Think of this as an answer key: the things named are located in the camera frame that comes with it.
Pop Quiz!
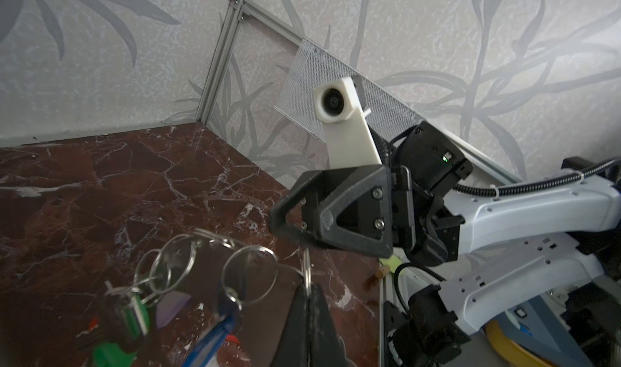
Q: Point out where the white wire mesh basket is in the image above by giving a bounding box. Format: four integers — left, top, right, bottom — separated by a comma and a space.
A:
274, 39, 425, 142

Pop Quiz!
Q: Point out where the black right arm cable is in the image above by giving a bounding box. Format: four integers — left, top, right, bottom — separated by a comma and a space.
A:
453, 157, 621, 198

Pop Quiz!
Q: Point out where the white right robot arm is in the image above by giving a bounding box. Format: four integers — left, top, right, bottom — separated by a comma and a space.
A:
269, 122, 620, 366

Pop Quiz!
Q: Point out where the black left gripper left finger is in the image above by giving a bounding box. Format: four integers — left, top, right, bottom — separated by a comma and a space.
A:
271, 286, 311, 367

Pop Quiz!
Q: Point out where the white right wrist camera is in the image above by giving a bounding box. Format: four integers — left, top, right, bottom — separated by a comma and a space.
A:
313, 77, 382, 169

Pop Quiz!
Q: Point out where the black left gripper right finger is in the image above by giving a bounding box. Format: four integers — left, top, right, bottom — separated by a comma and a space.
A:
308, 284, 349, 367

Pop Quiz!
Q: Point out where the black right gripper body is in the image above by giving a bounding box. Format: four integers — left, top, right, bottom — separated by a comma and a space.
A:
391, 166, 463, 267

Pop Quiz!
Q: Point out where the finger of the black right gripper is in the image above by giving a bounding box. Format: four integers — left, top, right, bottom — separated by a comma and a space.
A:
269, 165, 393, 258

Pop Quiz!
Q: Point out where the bunch of coloured keys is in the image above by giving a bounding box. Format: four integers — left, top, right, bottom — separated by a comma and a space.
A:
74, 279, 244, 367

